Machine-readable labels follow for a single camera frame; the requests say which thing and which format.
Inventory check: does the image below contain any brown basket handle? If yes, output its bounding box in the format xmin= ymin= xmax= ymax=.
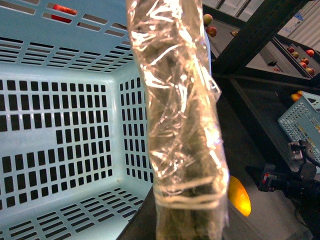
xmin=126 ymin=0 xmax=229 ymax=240

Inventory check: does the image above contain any light blue plastic basket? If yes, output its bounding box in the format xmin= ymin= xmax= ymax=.
xmin=0 ymin=0 xmax=213 ymax=240

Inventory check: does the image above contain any yellow mango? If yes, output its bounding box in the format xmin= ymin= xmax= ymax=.
xmin=228 ymin=175 xmax=252 ymax=217

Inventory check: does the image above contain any red apple on table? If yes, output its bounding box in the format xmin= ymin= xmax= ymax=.
xmin=51 ymin=4 xmax=77 ymax=24

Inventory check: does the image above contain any black shelf post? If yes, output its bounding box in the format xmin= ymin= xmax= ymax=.
xmin=211 ymin=0 xmax=308 ymax=74

